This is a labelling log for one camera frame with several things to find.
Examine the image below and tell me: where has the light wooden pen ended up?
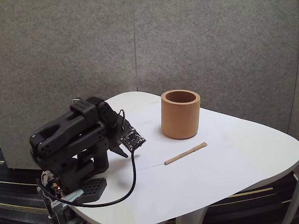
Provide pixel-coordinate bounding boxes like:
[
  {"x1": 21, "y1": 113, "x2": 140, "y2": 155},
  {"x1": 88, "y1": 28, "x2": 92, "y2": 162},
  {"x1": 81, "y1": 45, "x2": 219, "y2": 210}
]
[{"x1": 164, "y1": 141, "x2": 208, "y2": 166}]

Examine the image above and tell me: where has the brown cork pen holder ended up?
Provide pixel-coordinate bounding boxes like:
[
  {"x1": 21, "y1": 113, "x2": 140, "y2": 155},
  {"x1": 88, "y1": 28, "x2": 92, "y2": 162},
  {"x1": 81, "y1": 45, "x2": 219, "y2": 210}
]
[{"x1": 161, "y1": 89, "x2": 201, "y2": 140}]

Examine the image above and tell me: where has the grey metal table clamp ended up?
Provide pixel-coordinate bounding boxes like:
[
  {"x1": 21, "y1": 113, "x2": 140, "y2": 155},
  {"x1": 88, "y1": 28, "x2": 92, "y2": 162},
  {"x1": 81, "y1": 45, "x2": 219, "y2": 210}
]
[{"x1": 48, "y1": 189, "x2": 85, "y2": 221}]

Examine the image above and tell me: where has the white table leg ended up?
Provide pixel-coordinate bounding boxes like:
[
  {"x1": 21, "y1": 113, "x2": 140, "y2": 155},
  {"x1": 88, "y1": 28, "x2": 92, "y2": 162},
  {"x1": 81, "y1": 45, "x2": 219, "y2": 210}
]
[{"x1": 281, "y1": 171, "x2": 299, "y2": 224}]

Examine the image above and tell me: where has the bare camera circuit board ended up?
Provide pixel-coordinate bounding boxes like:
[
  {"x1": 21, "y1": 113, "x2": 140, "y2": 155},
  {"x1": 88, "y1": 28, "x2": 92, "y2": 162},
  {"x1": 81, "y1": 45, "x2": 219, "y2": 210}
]
[{"x1": 119, "y1": 127, "x2": 147, "y2": 152}]

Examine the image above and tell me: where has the thick black camera cable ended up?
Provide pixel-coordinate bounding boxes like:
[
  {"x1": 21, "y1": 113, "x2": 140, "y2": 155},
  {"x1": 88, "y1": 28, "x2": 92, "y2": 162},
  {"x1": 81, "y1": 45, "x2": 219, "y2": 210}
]
[{"x1": 36, "y1": 149, "x2": 137, "y2": 208}]

